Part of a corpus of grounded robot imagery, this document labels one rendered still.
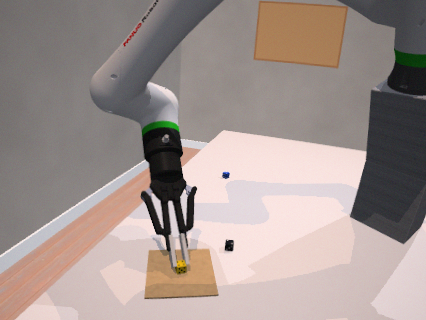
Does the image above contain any tan square mat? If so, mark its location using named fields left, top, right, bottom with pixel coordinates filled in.
left=144, top=249, right=218, bottom=299

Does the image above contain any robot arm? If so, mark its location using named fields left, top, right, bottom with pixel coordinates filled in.
left=90, top=0, right=426, bottom=162

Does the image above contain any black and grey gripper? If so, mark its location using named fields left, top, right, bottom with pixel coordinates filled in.
left=140, top=151, right=197, bottom=268

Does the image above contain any black die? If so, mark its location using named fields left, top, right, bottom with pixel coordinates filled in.
left=225, top=239, right=234, bottom=251

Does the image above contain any yellow die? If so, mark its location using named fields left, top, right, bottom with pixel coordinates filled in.
left=175, top=260, right=186, bottom=274

